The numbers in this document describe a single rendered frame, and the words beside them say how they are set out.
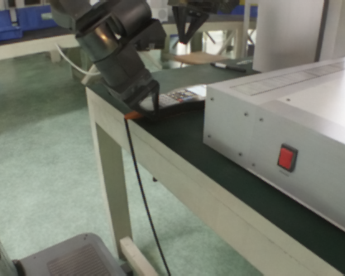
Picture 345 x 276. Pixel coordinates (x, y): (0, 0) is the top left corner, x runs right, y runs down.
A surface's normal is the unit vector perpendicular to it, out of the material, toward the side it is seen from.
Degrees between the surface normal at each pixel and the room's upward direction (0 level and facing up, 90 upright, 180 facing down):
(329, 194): 90
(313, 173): 90
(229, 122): 90
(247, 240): 90
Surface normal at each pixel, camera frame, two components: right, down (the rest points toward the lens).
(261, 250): -0.81, 0.28
